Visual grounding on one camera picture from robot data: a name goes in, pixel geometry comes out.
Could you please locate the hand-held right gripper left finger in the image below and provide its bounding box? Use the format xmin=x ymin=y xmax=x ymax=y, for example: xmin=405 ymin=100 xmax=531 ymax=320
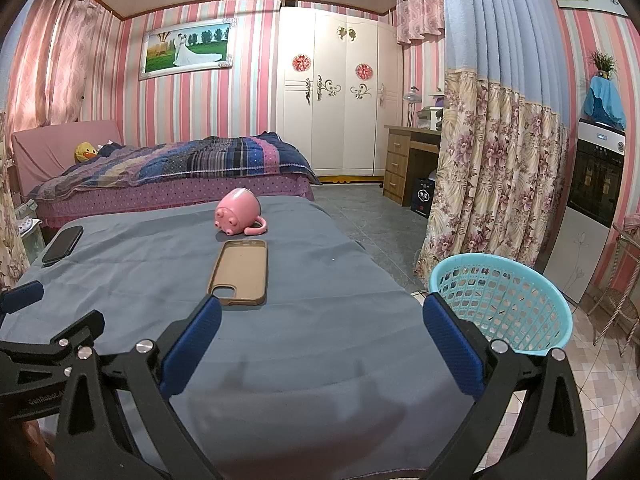
xmin=55 ymin=294 xmax=223 ymax=480

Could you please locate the brown phone case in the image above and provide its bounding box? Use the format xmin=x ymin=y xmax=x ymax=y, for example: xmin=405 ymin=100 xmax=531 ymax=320
xmin=207 ymin=239 xmax=268 ymax=307

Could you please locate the pink pig mug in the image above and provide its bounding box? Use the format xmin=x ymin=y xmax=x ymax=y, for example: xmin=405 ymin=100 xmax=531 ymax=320
xmin=214 ymin=187 xmax=267 ymax=237

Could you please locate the pink window curtain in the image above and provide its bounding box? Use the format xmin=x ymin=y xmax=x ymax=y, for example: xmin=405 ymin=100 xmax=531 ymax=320
xmin=7 ymin=0 xmax=121 ymax=128

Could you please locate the teal plastic basket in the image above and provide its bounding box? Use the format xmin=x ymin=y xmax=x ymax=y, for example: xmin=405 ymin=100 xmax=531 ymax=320
xmin=428 ymin=253 xmax=574 ymax=358

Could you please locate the white metal rack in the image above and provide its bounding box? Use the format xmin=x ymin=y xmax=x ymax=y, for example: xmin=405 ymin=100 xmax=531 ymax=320
xmin=590 ymin=220 xmax=640 ymax=358

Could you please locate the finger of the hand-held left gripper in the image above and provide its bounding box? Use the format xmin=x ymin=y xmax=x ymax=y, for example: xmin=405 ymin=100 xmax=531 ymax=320
xmin=0 ymin=309 xmax=106 ymax=377
xmin=0 ymin=280 xmax=45 ymax=317

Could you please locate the bed with purple skirt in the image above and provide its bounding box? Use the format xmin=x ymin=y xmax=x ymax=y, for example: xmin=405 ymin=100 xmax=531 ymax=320
xmin=11 ymin=120 xmax=321 ymax=228

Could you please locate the beige floral curtain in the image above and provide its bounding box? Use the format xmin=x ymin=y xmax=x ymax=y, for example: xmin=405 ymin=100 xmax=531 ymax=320
xmin=0 ymin=110 xmax=31 ymax=291

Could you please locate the short pink floral curtain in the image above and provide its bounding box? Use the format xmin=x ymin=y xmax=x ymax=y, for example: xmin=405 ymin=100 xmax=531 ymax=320
xmin=396 ymin=0 xmax=446 ymax=46

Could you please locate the water dispenser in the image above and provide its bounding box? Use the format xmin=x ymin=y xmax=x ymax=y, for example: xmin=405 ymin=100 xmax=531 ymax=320
xmin=542 ymin=117 xmax=627 ymax=303

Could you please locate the plaid quilt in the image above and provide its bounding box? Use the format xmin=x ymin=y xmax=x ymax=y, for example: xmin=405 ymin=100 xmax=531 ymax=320
xmin=30 ymin=131 xmax=321 ymax=201

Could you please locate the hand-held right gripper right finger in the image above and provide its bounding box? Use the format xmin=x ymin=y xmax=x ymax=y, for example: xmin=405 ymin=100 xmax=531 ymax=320
xmin=422 ymin=291 xmax=588 ymax=480

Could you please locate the black smartphone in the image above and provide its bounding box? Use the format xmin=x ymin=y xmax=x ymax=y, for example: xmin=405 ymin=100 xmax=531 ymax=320
xmin=41 ymin=225 xmax=84 ymax=267

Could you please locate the blue and floral curtain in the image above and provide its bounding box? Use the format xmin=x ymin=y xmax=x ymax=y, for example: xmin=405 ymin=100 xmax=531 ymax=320
xmin=414 ymin=0 xmax=571 ymax=293

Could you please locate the framed wedding picture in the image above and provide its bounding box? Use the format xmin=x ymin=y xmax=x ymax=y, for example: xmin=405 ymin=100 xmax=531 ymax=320
xmin=138 ymin=17 xmax=237 ymax=81

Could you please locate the blue cloth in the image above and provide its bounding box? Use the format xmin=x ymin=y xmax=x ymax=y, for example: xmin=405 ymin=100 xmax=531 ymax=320
xmin=581 ymin=76 xmax=627 ymax=131

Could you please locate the white wardrobe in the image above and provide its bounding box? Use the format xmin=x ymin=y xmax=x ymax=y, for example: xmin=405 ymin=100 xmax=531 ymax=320
xmin=276 ymin=6 xmax=401 ymax=177

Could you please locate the potted plant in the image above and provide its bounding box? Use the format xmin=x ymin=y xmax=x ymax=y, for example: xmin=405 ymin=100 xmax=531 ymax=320
xmin=587 ymin=50 xmax=617 ymax=80

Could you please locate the wooden desk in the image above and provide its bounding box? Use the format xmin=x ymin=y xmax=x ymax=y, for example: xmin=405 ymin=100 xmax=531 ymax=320
xmin=382 ymin=125 xmax=443 ymax=206

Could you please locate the black box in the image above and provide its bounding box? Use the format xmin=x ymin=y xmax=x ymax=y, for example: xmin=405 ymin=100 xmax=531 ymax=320
xmin=410 ymin=176 xmax=436 ymax=218

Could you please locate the printer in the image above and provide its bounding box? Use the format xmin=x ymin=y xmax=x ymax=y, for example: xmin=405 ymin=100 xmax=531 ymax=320
xmin=416 ymin=107 xmax=443 ymax=131

